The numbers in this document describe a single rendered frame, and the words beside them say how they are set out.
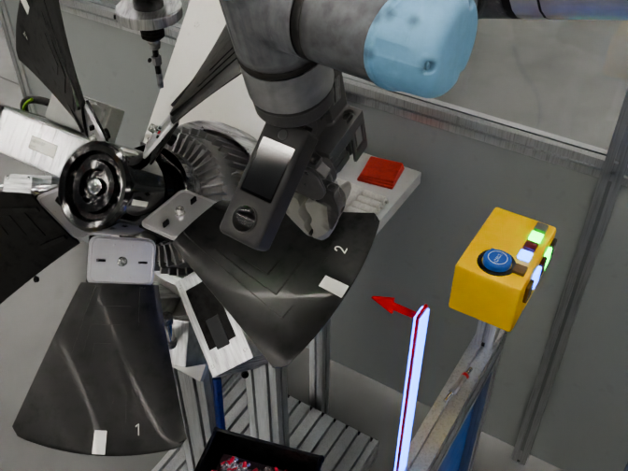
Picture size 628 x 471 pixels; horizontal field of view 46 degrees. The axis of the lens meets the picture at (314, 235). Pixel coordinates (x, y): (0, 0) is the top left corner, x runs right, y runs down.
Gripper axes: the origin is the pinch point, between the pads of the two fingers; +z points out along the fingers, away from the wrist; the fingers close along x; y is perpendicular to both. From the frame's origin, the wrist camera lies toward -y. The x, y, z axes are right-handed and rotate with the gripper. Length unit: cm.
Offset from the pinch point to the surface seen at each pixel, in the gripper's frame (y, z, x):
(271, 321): -7.4, 9.6, 3.0
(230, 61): 15.7, -3.7, 21.4
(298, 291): -2.8, 9.3, 2.1
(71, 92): 6.9, 2.6, 44.8
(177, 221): -1.1, 9.8, 22.2
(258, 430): 1, 115, 38
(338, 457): 8, 128, 20
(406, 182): 50, 59, 19
